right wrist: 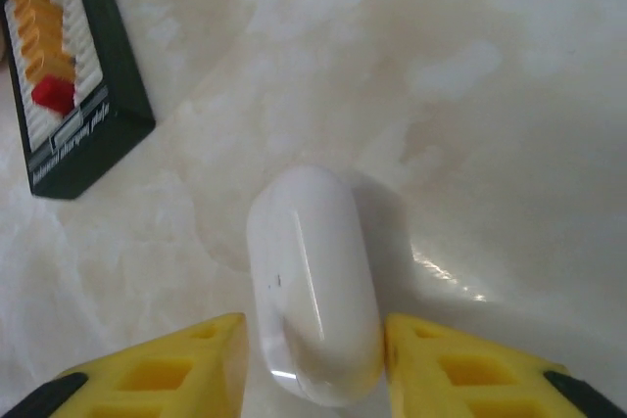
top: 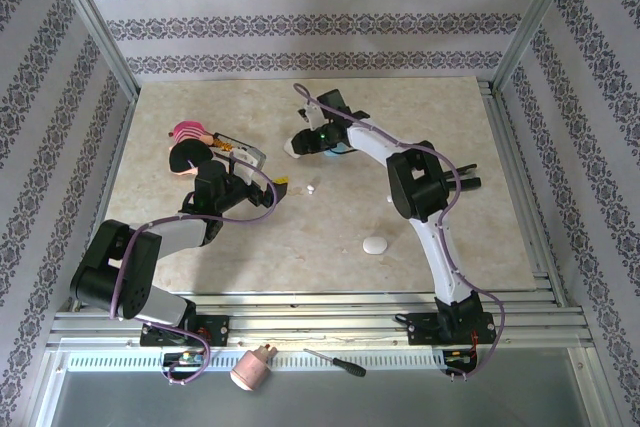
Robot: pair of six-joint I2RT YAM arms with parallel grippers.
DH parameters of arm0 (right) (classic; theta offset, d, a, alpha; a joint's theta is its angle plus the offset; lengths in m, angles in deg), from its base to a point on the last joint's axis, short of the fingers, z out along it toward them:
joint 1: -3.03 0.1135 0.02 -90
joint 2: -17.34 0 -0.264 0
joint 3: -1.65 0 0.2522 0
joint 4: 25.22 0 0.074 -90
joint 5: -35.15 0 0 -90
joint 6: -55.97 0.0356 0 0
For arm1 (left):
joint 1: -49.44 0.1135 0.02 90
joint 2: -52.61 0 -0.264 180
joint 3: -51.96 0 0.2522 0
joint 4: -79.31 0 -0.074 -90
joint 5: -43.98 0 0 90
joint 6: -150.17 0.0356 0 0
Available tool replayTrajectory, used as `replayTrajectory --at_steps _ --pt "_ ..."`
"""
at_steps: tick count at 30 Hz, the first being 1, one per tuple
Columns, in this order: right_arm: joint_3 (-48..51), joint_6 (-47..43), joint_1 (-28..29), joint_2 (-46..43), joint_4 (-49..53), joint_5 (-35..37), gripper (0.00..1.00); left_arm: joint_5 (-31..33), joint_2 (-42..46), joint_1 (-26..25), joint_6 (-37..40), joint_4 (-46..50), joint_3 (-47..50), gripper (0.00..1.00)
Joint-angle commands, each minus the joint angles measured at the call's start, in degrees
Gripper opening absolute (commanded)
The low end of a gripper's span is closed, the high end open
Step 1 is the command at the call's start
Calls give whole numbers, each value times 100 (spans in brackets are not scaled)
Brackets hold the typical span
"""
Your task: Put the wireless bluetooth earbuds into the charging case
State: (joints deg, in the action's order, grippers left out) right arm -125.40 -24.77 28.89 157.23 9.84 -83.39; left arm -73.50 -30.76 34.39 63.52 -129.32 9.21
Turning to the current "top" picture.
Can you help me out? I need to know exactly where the blue earbud charging case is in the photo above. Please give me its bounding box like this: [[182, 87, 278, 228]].
[[322, 142, 351, 161]]

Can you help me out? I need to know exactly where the doll with black hair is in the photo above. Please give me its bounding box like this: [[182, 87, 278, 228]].
[[167, 119, 222, 177]]

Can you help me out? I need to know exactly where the small circuit board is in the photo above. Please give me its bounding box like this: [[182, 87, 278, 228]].
[[443, 348, 479, 367], [162, 350, 207, 367]]

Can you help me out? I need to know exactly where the pink cylindrical part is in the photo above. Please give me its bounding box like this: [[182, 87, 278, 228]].
[[228, 342, 278, 393]]

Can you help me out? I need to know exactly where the grey metal sheet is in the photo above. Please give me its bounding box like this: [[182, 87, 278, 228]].
[[47, 370, 594, 427]]

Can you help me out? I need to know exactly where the aluminium side rail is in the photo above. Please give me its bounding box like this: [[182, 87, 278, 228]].
[[479, 79, 569, 298], [69, 89, 139, 313]]

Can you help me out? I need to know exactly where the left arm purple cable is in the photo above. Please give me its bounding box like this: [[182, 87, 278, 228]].
[[107, 156, 280, 387]]

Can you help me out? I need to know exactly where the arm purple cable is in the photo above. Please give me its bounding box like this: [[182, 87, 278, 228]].
[[292, 81, 506, 382], [107, 156, 280, 387]]

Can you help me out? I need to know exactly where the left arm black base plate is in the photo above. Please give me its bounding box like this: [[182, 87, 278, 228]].
[[139, 314, 232, 348]]

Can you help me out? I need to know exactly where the aluminium mounting rail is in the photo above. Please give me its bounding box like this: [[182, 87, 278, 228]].
[[47, 290, 596, 354]]

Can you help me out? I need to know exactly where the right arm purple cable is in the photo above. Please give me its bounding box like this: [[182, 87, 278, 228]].
[[292, 81, 506, 382]]

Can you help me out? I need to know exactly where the black handled screwdriver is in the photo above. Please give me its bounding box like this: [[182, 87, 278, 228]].
[[302, 347, 368, 379]]

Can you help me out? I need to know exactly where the white slotted cable duct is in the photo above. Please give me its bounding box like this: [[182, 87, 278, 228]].
[[64, 350, 449, 374]]

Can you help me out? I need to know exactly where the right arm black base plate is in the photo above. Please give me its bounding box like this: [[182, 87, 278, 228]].
[[407, 311, 499, 347]]

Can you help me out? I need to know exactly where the aluminium frame post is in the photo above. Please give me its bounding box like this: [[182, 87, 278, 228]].
[[43, 0, 140, 101], [491, 0, 590, 96]]

